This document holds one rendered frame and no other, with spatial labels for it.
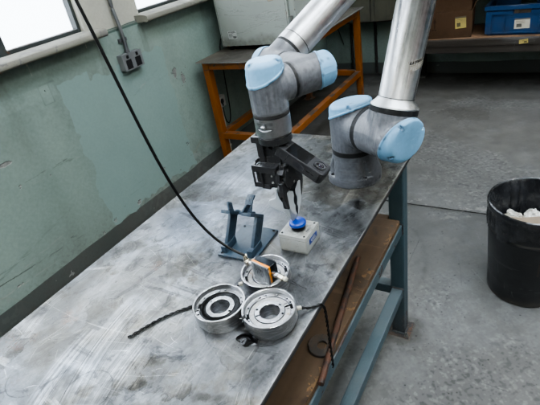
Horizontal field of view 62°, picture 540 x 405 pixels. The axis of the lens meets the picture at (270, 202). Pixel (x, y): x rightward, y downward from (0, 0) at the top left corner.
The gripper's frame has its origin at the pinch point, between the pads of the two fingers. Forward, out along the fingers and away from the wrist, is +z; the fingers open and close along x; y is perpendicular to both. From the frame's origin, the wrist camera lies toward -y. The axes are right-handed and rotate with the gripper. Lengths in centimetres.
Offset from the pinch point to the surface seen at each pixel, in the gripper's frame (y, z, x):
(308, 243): -3.6, 5.3, 2.5
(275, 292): -4.5, 4.8, 19.6
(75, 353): 27, 8, 45
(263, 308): -3.9, 5.6, 23.7
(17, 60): 153, -26, -42
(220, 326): 1.3, 5.4, 30.8
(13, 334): 45, 8, 47
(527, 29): -27, 39, -329
